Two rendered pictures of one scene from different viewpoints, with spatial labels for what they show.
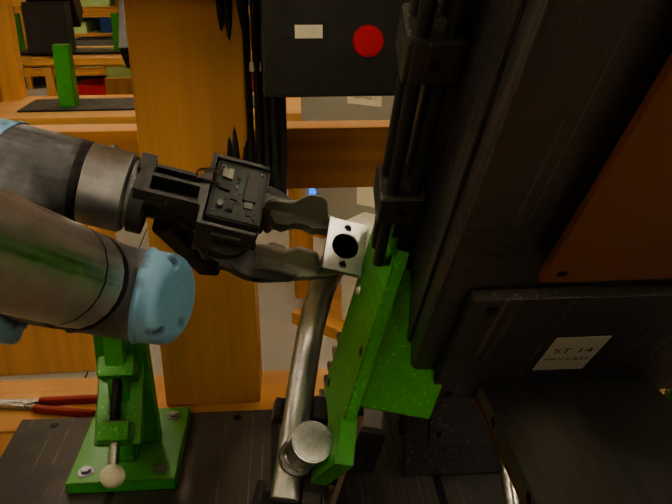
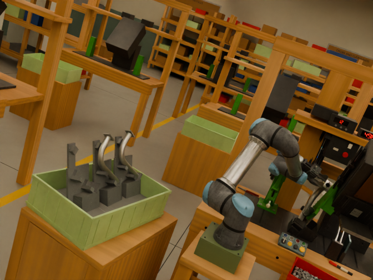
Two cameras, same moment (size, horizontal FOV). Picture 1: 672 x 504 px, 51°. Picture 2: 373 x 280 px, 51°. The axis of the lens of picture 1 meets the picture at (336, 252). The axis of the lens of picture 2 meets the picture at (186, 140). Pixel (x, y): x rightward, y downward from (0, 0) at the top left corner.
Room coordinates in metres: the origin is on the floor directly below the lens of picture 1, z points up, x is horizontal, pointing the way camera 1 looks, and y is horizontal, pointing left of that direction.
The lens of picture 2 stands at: (-1.77, 0.18, 1.87)
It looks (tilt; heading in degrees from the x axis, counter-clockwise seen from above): 17 degrees down; 17
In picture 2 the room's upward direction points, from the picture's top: 20 degrees clockwise
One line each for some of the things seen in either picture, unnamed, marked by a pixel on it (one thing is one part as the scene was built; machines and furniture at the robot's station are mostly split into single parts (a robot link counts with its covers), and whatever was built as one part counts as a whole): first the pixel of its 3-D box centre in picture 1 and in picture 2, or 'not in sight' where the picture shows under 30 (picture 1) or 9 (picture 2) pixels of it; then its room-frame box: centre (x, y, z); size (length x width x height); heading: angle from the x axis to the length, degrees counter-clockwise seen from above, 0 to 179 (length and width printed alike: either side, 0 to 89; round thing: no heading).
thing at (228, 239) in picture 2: not in sight; (231, 231); (-0.01, 0.34, 0.99); 0.15 x 0.15 x 0.10
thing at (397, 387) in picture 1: (395, 328); (330, 200); (0.59, -0.06, 1.17); 0.13 x 0.12 x 0.20; 94
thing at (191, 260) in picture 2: not in sight; (219, 259); (-0.01, 0.34, 0.83); 0.32 x 0.32 x 0.04; 2
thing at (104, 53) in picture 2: not in sight; (100, 49); (7.69, 6.28, 0.22); 1.20 x 0.81 x 0.44; 9
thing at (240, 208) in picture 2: not in sight; (238, 210); (-0.01, 0.35, 1.11); 0.13 x 0.12 x 0.14; 72
